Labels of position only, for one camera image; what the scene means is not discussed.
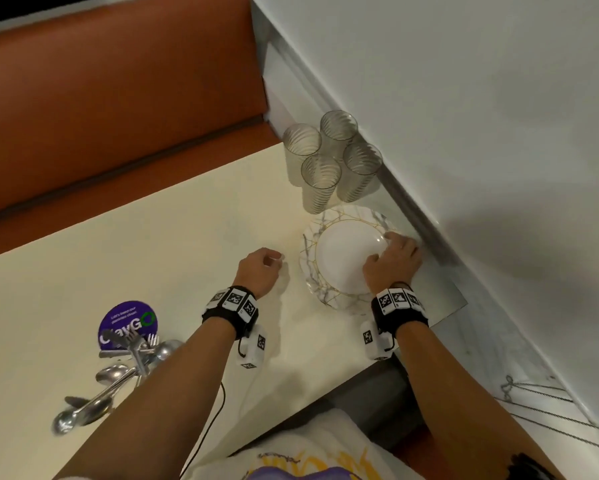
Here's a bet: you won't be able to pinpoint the person's right hand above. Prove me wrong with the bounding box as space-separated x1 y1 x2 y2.
362 232 424 296

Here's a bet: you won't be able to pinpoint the small steel spoon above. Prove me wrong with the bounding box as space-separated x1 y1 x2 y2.
95 364 131 386

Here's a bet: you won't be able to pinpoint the person's right forearm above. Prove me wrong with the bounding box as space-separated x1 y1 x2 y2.
394 320 566 480

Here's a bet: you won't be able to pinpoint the large steel spoon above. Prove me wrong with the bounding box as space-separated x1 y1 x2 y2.
53 375 137 436

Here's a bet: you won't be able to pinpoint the person's left forearm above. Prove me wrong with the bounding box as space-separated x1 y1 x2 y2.
53 319 241 480

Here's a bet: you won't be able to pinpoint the thin grey floor cables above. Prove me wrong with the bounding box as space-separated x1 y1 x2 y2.
499 375 599 458

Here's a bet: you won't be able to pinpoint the thin black cable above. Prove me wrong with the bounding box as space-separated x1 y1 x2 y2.
181 381 226 479

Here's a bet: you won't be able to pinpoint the steel fork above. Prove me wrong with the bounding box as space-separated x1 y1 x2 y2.
124 332 160 380

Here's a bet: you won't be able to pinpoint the plain white plate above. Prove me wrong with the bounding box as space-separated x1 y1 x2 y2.
315 219 394 296

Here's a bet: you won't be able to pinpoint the ribbed clear glass tumbler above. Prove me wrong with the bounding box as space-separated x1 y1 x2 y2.
301 154 343 216
283 123 323 188
320 110 359 161
337 142 384 204

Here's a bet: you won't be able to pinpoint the person's left hand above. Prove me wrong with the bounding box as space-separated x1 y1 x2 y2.
236 247 286 300

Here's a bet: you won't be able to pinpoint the black arm strap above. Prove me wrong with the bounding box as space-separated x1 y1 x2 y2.
504 453 558 480

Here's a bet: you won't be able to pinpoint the purple round cutlery holder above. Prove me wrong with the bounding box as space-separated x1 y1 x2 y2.
97 300 158 359

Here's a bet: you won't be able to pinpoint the white printed shirt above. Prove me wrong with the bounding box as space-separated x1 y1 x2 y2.
198 409 426 480

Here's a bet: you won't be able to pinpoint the marble pattern plate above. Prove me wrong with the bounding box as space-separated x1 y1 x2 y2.
299 204 406 312

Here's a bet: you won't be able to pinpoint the black marker wristband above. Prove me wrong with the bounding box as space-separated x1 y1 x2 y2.
371 283 430 341
201 286 259 341

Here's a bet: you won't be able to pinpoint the orange upholstered bench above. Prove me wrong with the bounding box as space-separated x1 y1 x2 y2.
0 0 286 263

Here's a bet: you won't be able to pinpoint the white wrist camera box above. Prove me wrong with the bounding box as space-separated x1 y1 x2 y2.
360 319 398 361
235 324 268 370

